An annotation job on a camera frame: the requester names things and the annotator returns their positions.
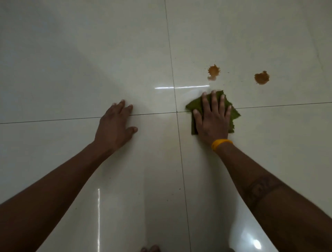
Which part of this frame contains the person's right hand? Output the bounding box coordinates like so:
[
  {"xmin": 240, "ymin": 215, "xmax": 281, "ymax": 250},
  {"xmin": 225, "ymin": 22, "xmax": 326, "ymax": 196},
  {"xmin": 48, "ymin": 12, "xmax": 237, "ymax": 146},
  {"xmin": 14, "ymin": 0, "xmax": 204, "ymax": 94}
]
[{"xmin": 192, "ymin": 90, "xmax": 233, "ymax": 146}]

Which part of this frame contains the person's left hand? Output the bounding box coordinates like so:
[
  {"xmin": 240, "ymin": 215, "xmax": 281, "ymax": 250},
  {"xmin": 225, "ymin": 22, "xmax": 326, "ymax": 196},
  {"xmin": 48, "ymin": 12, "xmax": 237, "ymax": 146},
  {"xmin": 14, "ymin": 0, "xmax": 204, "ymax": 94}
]
[{"xmin": 93, "ymin": 99, "xmax": 138, "ymax": 154}]

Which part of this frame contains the green cleaning cloth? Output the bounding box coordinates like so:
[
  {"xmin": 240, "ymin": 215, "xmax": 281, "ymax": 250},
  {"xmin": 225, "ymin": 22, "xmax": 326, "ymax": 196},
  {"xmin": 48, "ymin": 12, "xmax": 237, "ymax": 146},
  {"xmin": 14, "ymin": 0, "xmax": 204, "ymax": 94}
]
[{"xmin": 185, "ymin": 90, "xmax": 241, "ymax": 135}]

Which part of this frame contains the group of brown floor stains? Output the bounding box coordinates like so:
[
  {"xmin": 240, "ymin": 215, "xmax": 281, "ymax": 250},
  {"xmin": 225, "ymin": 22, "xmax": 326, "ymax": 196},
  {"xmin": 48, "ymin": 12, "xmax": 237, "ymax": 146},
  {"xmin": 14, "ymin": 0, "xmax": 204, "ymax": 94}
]
[{"xmin": 207, "ymin": 64, "xmax": 270, "ymax": 86}]

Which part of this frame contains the person's left forearm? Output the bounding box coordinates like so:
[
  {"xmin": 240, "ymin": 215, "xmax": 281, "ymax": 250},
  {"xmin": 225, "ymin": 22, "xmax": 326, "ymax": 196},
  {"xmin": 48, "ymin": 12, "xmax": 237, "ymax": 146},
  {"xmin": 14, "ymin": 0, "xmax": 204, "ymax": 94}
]
[{"xmin": 0, "ymin": 141, "xmax": 114, "ymax": 252}]

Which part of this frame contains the person's right forearm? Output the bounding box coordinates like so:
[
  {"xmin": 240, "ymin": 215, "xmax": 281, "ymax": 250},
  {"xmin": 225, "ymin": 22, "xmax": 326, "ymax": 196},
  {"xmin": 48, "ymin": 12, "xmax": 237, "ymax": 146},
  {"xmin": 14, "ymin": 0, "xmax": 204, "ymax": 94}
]
[{"xmin": 214, "ymin": 143, "xmax": 332, "ymax": 252}]

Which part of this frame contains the yellow thread wristband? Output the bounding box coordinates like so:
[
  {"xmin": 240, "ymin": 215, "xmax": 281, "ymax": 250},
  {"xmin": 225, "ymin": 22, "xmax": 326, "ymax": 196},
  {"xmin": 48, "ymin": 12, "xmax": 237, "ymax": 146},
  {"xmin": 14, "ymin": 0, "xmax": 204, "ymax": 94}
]
[{"xmin": 211, "ymin": 139, "xmax": 234, "ymax": 152}]

